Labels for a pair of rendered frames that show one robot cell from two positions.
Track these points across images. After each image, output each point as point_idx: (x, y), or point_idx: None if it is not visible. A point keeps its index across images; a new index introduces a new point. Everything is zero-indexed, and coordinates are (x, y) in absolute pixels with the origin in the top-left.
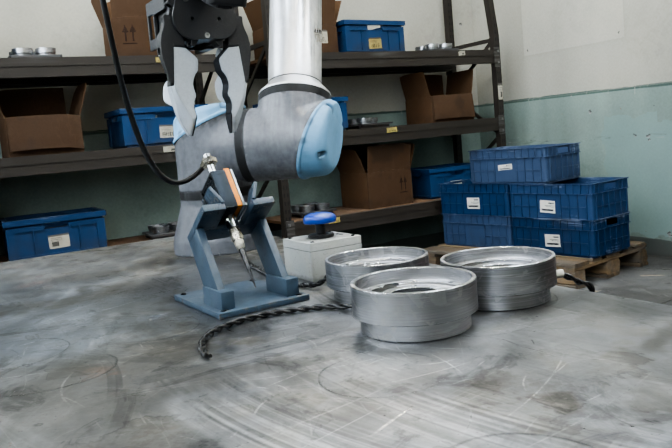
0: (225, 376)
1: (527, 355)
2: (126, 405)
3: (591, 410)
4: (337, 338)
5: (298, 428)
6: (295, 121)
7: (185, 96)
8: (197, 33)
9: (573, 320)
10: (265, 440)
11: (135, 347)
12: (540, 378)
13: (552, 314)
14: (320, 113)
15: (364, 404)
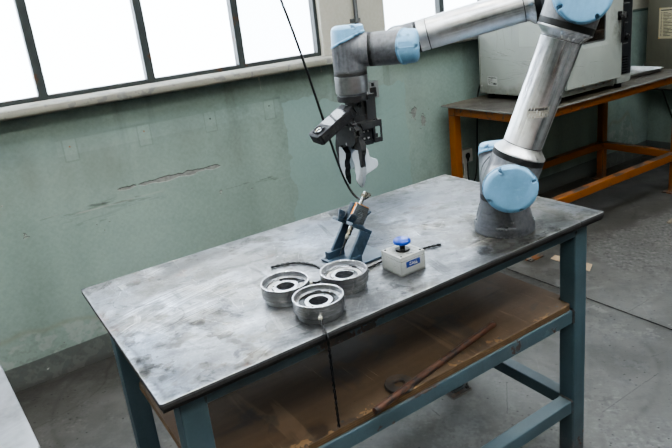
0: (252, 274)
1: (239, 318)
2: (237, 266)
3: (188, 326)
4: None
5: (205, 290)
6: (485, 174)
7: (342, 168)
8: (343, 143)
9: (275, 328)
10: (201, 287)
11: (293, 254)
12: (217, 320)
13: (286, 324)
14: (490, 174)
15: (215, 296)
